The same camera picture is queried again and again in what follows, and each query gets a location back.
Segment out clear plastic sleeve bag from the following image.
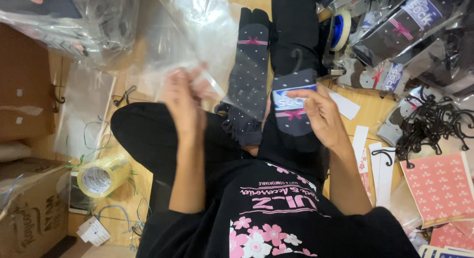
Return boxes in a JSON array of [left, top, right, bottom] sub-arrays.
[[128, 0, 273, 122]]

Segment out flat stack of clear bags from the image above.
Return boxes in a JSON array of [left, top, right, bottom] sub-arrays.
[[54, 63, 117, 160]]

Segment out pile of black plastic hooks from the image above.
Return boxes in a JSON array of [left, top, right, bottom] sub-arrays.
[[393, 86, 474, 170]]

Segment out white printed paper label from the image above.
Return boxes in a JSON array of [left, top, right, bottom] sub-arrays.
[[76, 216, 112, 247]]

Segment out dark dotted sock with label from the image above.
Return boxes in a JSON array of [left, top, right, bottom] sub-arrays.
[[271, 48, 320, 137]]

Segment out person's black flowered shirt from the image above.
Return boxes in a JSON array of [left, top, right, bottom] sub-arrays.
[[136, 159, 421, 258]]

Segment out dark dotted sock pink bow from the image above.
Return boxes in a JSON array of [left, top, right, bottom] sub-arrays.
[[225, 7, 271, 118]]

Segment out tape dispenser with blue core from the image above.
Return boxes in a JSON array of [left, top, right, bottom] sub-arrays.
[[318, 7, 352, 78]]

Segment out person's right hand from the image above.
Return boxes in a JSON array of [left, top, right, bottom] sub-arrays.
[[287, 87, 349, 150]]

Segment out plain brown cardboard box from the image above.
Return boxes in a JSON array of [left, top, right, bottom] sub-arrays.
[[0, 22, 57, 142]]

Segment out stack of dark folded socks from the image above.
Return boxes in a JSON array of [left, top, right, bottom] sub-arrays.
[[214, 102, 264, 147]]

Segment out single black plastic hook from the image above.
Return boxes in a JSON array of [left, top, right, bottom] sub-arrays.
[[371, 149, 394, 167], [112, 85, 138, 107]]

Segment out blue printed cards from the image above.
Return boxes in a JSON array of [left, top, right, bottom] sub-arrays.
[[418, 245, 474, 258]]

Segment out heap of bagged dark socks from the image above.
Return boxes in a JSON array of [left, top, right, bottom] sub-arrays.
[[315, 0, 474, 103]]

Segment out person's left hand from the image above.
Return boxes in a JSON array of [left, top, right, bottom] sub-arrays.
[[163, 63, 212, 137]]

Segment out green and blue strings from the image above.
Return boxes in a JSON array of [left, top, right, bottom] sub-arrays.
[[65, 115, 113, 170]]

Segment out printed brown cardboard box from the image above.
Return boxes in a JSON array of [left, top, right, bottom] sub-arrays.
[[0, 157, 72, 258]]

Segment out person's black trousers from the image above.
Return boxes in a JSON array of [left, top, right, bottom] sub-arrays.
[[110, 0, 331, 214]]

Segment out large pink sticker sheet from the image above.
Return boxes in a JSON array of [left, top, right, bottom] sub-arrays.
[[400, 151, 474, 230]]

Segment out heap of clear plastic bags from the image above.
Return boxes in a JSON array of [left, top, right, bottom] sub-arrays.
[[0, 0, 142, 67]]

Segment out white smartphone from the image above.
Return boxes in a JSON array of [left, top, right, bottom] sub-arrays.
[[68, 171, 94, 215]]

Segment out white paper strip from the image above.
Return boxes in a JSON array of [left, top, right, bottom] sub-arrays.
[[368, 142, 396, 207], [351, 125, 370, 174], [327, 88, 361, 121]]

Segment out roll of clear tape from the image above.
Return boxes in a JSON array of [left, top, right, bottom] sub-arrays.
[[77, 154, 133, 199]]

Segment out small pink sticker sheet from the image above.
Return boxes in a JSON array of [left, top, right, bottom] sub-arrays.
[[429, 221, 474, 251]]

